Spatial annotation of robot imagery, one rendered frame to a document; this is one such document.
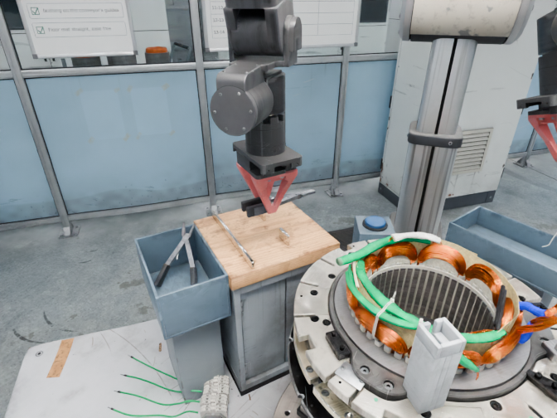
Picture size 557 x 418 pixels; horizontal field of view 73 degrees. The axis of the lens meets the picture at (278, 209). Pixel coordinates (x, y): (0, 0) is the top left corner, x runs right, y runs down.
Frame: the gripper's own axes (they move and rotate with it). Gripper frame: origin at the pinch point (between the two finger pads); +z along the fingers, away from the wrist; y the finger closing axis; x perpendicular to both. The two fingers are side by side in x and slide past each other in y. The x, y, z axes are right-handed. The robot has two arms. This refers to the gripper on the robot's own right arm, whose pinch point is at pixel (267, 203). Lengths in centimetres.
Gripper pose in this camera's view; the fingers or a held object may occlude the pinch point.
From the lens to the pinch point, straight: 59.0
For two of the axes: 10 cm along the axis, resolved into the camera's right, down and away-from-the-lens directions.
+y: 4.8, 4.4, -7.6
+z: 0.1, 8.6, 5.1
